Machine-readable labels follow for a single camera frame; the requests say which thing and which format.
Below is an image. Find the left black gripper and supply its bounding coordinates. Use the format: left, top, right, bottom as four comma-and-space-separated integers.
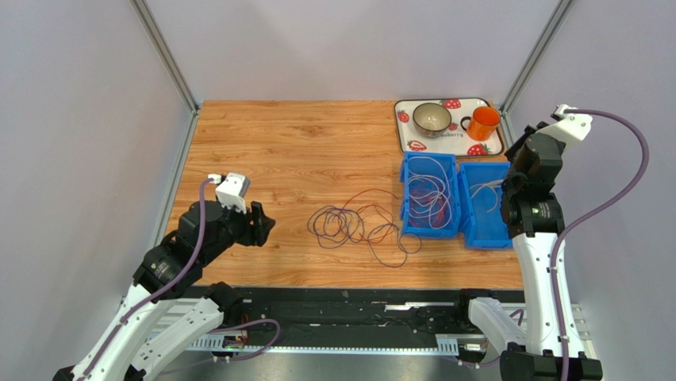
200, 197, 277, 265

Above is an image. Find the yellow wire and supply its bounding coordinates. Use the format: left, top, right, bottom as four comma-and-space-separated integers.
468, 178, 505, 214

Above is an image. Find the white wire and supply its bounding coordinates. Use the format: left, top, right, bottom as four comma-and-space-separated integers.
404, 156, 455, 231

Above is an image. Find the dark red wire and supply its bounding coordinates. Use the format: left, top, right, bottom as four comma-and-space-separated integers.
405, 176, 450, 229

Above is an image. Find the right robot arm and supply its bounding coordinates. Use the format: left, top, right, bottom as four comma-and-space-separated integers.
466, 121, 603, 380

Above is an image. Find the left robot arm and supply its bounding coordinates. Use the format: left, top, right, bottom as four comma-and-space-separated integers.
53, 200, 276, 380

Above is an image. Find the orange mug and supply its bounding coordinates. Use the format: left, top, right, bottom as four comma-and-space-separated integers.
460, 106, 501, 141

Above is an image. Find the right blue plastic bin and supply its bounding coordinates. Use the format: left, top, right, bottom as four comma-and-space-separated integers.
457, 162, 513, 250

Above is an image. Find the blue plastic bin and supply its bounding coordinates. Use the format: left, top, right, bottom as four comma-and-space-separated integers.
399, 152, 461, 239
457, 162, 513, 250

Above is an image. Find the strawberry print tray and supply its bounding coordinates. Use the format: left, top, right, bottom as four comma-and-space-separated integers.
394, 98, 506, 158

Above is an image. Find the ceramic bowl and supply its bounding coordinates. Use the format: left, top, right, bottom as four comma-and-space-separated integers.
413, 102, 452, 137

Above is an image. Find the left blue plastic bin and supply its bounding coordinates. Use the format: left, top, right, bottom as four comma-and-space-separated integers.
399, 152, 461, 239

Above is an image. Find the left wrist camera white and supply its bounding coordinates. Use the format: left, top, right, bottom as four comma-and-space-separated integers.
207, 172, 251, 214

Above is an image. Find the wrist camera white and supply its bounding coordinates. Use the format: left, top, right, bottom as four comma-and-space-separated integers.
543, 104, 593, 150
207, 172, 251, 214

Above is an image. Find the dark blue wire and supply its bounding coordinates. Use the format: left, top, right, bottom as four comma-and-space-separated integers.
307, 203, 424, 269

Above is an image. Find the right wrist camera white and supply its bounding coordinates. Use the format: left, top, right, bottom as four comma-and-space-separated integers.
543, 104, 593, 150

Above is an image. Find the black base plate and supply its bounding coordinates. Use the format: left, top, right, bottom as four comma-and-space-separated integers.
224, 287, 524, 348

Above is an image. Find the orange wire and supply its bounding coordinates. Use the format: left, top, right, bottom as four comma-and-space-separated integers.
340, 188, 400, 217

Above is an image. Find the right aluminium frame post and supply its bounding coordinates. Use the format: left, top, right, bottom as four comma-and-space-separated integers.
501, 0, 576, 115

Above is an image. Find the aluminium frame post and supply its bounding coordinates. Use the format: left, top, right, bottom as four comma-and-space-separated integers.
501, 0, 576, 115
130, 0, 200, 115

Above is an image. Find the slotted cable duct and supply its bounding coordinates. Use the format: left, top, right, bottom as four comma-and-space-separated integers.
185, 334, 460, 356

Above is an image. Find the left aluminium frame post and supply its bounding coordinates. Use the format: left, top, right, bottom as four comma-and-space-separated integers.
130, 0, 200, 115

